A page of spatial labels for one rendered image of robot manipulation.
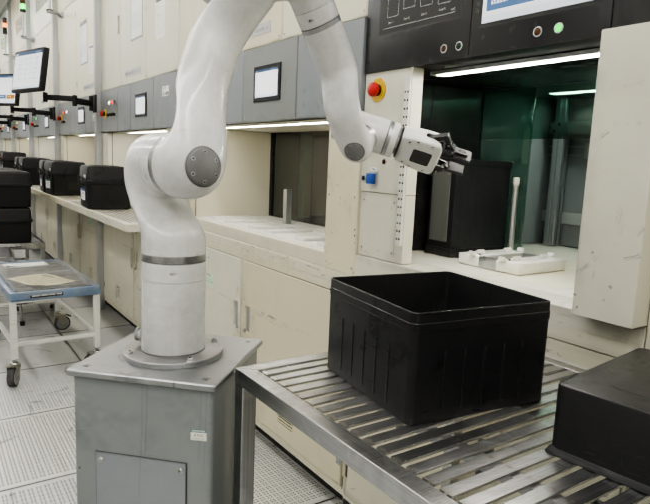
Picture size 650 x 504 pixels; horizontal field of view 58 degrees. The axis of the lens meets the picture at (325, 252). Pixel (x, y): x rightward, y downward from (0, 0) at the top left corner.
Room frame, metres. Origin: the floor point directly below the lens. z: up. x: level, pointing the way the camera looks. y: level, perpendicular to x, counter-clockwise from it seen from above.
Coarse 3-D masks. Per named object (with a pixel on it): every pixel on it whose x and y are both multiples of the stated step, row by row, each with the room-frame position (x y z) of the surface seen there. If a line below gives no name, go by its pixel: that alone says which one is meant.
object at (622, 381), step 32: (640, 352) 0.92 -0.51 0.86; (576, 384) 0.76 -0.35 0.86; (608, 384) 0.76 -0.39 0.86; (640, 384) 0.77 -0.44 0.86; (576, 416) 0.74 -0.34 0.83; (608, 416) 0.71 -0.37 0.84; (640, 416) 0.68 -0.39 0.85; (576, 448) 0.73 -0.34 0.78; (608, 448) 0.70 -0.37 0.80; (640, 448) 0.68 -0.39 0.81; (640, 480) 0.67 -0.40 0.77
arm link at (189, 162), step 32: (224, 0) 1.11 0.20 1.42; (256, 0) 1.13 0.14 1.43; (192, 32) 1.13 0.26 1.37; (224, 32) 1.12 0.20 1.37; (192, 64) 1.10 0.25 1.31; (224, 64) 1.12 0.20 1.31; (192, 96) 1.08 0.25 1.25; (224, 96) 1.13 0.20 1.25; (192, 128) 1.04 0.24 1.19; (224, 128) 1.11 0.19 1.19; (160, 160) 1.03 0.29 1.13; (192, 160) 1.02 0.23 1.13; (224, 160) 1.07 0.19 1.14; (192, 192) 1.03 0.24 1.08
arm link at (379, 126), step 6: (366, 114) 1.42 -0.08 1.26; (372, 114) 1.44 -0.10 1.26; (366, 120) 1.40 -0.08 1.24; (372, 120) 1.41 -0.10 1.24; (378, 120) 1.42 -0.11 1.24; (384, 120) 1.42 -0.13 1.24; (390, 120) 1.43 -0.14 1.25; (366, 126) 1.38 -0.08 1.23; (372, 126) 1.40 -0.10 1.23; (378, 126) 1.41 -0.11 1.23; (384, 126) 1.41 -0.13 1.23; (330, 132) 1.43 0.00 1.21; (378, 132) 1.40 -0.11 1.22; (384, 132) 1.40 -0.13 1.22; (378, 138) 1.40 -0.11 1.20; (384, 138) 1.40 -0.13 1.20; (378, 144) 1.41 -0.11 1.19; (372, 150) 1.43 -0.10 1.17; (378, 150) 1.42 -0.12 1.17
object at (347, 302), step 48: (336, 288) 1.04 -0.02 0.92; (384, 288) 1.12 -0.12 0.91; (432, 288) 1.17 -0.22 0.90; (480, 288) 1.10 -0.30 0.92; (336, 336) 1.03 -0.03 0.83; (384, 336) 0.89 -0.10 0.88; (432, 336) 0.84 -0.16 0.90; (480, 336) 0.88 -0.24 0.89; (528, 336) 0.92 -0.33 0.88; (384, 384) 0.88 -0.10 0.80; (432, 384) 0.84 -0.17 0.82; (480, 384) 0.88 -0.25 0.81; (528, 384) 0.93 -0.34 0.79
